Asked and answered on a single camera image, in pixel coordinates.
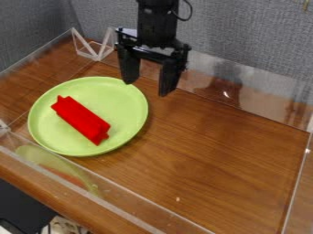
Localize red plastic block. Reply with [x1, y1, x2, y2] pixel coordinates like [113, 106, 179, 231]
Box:
[51, 96, 111, 145]

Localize white power strip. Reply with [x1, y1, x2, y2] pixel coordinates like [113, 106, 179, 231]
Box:
[39, 216, 89, 234]

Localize clear acrylic enclosure wall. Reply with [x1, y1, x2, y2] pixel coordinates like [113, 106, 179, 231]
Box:
[0, 33, 313, 234]

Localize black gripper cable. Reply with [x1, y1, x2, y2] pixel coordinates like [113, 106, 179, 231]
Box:
[172, 0, 194, 22]

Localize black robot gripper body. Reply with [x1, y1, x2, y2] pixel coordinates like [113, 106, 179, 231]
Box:
[116, 0, 191, 70]

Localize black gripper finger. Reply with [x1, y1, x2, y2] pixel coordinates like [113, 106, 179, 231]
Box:
[159, 59, 180, 97]
[117, 46, 140, 84]

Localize green round plate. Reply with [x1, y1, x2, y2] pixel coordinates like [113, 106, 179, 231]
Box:
[27, 77, 150, 157]

